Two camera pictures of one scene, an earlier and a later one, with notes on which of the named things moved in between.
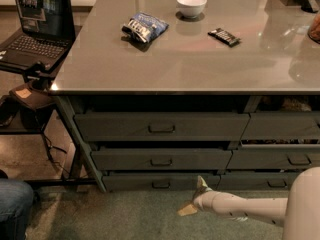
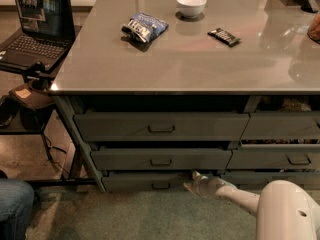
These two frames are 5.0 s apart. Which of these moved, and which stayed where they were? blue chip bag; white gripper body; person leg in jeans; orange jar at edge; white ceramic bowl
Moved: white gripper body
Stayed: orange jar at edge; blue chip bag; white ceramic bowl; person leg in jeans
